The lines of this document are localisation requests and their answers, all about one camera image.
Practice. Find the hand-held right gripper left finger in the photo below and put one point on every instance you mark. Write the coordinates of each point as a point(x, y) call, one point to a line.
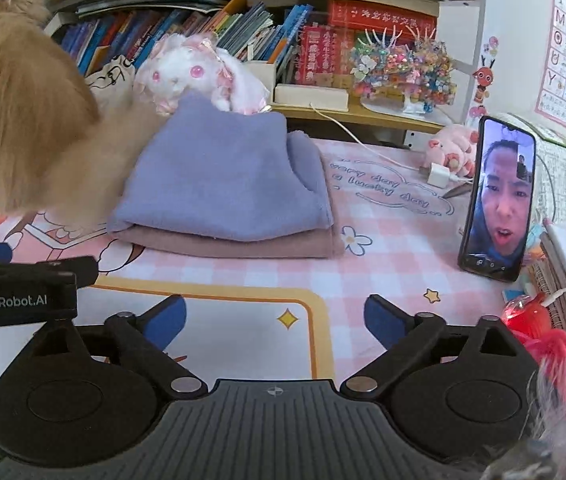
point(163, 320)

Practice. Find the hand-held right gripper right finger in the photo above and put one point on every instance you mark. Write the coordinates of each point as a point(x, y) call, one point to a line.
point(385, 320)

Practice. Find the purple and mauve sweater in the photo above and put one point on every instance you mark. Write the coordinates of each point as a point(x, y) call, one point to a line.
point(223, 180)

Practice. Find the pink checked printed blanket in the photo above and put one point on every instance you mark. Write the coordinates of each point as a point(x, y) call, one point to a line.
point(403, 240)

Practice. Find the fluffy cream pet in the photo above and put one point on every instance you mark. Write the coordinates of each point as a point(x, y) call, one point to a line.
point(28, 110)

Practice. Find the white charger plug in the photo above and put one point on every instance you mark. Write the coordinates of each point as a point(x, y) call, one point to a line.
point(439, 176)

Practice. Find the black smartphone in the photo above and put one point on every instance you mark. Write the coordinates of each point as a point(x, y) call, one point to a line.
point(498, 200)

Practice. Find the red plastic toy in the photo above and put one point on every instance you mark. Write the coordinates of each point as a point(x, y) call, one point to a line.
point(563, 360)

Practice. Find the pink plush pig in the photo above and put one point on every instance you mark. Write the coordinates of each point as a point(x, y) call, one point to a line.
point(450, 147)

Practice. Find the cream cloth bag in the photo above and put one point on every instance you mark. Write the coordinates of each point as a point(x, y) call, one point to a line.
point(110, 82)

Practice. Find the fluffy pale sleeve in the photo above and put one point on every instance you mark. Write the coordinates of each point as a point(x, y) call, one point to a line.
point(558, 440)

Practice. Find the white pink plush bunny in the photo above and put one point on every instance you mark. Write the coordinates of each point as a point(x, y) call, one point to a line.
point(183, 72)

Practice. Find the flat white box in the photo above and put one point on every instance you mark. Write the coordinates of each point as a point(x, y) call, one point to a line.
point(310, 96)

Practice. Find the colourful bead tree ornament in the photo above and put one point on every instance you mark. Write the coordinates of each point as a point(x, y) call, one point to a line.
point(403, 70)

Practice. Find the row of colourful books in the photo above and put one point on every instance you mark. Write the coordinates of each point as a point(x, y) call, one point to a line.
point(163, 30)

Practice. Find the white pen holder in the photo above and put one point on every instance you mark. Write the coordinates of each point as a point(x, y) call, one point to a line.
point(260, 72)

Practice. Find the red boxed book set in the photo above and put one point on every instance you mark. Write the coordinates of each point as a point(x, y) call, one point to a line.
point(343, 40)

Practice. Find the red deer wall sticker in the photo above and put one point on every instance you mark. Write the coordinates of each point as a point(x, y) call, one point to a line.
point(484, 80)

